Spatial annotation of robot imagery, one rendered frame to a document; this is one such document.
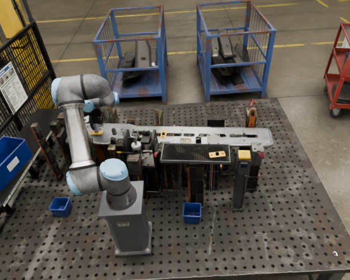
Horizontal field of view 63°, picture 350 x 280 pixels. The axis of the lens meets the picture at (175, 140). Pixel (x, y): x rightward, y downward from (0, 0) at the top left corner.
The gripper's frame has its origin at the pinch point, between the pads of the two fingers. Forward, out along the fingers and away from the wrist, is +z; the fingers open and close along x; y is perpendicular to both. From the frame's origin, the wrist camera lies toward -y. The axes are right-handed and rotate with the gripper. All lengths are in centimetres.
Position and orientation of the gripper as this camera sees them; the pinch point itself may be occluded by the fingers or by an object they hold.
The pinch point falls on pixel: (96, 130)
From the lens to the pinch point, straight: 204.9
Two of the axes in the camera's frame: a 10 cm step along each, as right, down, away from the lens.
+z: 0.5, 7.5, 6.6
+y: 9.9, 0.2, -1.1
